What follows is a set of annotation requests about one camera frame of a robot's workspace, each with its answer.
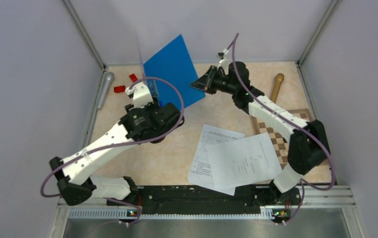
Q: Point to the red block near folder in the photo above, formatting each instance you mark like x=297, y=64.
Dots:
x=133, y=77

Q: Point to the aluminium frame rail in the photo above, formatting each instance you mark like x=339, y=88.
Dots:
x=99, y=208

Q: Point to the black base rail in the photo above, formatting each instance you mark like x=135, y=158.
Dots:
x=196, y=200

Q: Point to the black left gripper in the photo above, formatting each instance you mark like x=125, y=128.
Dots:
x=150, y=103

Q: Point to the silver microphone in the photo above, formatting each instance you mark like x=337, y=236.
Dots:
x=109, y=78

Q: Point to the wooden pestle handle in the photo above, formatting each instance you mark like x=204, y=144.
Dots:
x=277, y=83

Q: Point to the blue clip file folder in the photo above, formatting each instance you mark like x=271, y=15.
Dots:
x=173, y=64

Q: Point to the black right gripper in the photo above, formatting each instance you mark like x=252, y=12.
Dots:
x=205, y=83

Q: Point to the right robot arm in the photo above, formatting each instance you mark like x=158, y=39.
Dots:
x=307, y=141

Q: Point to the wooden chessboard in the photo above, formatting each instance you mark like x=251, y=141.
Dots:
x=279, y=143

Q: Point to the red block far left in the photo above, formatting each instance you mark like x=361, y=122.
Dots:
x=119, y=89

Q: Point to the English printed paper sheet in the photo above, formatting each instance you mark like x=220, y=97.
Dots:
x=244, y=161

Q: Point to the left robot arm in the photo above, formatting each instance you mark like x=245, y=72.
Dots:
x=145, y=121

